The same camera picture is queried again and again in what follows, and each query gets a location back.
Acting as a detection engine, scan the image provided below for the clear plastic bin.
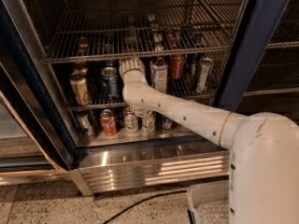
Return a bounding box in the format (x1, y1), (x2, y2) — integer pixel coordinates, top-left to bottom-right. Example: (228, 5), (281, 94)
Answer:
(187, 181), (229, 224)

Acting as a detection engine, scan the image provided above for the dark can behind red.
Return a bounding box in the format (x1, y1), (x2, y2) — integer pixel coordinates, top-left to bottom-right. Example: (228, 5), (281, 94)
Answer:
(187, 53), (200, 76)

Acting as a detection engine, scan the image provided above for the white label juice bottle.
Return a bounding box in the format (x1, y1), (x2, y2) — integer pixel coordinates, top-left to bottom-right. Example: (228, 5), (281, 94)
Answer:
(149, 56), (168, 93)

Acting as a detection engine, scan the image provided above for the green white can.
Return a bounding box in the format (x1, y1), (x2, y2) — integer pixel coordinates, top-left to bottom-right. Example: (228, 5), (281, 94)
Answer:
(142, 112), (156, 133)
(123, 107), (139, 133)

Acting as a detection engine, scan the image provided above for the middle wire shelf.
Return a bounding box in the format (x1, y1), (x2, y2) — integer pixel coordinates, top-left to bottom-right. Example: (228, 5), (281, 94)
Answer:
(52, 52), (226, 111)

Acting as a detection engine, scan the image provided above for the black cable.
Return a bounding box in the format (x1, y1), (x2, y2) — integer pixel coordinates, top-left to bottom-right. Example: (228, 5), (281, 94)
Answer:
(102, 189), (188, 224)

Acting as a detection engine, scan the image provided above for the tall silver can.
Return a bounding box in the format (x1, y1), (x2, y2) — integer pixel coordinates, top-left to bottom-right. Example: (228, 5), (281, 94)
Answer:
(196, 58), (214, 93)

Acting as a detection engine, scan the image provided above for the silver can bottom left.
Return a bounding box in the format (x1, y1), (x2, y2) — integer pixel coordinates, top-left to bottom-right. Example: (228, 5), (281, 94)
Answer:
(76, 111), (94, 136)

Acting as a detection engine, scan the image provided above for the red Coca-Cola can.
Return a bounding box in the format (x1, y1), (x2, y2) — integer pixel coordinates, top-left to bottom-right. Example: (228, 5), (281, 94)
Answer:
(169, 54), (186, 79)

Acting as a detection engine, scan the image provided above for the gold beverage can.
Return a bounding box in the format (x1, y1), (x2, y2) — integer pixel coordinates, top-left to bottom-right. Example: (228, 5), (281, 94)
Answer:
(70, 72), (91, 106)

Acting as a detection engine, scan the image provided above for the upper wire shelf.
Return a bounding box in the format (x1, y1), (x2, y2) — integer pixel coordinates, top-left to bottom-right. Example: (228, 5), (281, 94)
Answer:
(45, 0), (245, 64)

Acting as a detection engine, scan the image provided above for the stainless steel fridge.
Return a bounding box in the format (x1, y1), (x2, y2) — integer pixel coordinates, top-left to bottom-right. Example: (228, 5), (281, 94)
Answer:
(1, 0), (298, 194)

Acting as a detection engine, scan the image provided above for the open fridge door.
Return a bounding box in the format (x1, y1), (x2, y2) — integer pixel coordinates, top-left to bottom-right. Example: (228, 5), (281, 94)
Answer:
(0, 60), (73, 185)

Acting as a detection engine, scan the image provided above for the blue Pepsi can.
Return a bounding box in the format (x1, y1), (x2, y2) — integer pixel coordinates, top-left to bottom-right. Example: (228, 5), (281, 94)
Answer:
(101, 67), (121, 101)

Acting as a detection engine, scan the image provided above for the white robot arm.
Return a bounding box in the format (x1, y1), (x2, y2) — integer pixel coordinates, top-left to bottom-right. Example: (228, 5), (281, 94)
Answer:
(119, 58), (299, 224)

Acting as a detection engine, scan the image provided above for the red can bottom shelf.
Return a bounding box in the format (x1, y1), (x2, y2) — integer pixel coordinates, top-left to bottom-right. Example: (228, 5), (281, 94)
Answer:
(100, 109), (117, 136)

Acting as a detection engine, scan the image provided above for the clear water bottle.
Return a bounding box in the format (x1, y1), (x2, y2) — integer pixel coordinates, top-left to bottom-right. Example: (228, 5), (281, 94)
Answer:
(124, 16), (138, 53)

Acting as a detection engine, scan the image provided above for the blue silver can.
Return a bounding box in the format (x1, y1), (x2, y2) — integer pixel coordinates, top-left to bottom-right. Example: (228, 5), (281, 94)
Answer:
(162, 116), (173, 132)

